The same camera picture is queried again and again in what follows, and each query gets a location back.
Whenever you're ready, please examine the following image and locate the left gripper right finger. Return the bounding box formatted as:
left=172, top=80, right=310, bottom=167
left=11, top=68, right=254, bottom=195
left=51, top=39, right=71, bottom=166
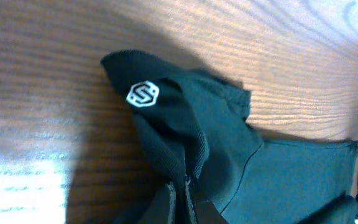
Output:
left=185, top=175, right=228, bottom=224

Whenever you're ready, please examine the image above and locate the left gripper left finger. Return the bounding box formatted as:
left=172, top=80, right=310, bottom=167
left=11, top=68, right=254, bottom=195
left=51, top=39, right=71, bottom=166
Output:
left=136, top=183, right=176, bottom=224

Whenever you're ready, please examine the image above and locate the black t-shirt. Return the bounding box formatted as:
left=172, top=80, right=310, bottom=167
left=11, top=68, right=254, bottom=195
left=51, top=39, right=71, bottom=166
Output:
left=101, top=50, right=358, bottom=223

